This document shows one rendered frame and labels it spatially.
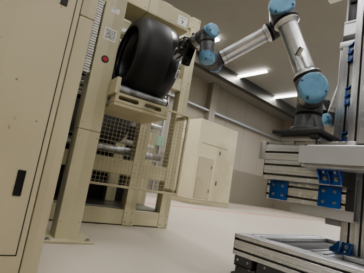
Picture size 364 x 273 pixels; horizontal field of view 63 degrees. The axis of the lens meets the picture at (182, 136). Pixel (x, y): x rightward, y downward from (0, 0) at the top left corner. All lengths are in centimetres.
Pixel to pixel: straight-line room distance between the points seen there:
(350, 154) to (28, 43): 112
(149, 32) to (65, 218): 116
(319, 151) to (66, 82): 94
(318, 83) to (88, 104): 121
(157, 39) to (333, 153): 117
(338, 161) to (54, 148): 97
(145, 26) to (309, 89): 105
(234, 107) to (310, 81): 1077
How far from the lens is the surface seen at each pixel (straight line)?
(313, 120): 145
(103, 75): 187
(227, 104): 1177
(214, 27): 156
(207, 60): 150
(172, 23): 254
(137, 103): 183
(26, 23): 107
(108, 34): 196
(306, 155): 126
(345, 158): 120
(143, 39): 186
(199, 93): 1067
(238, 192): 1233
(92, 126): 180
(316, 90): 134
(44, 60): 104
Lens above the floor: 40
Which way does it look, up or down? 9 degrees up
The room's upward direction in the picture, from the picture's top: 9 degrees clockwise
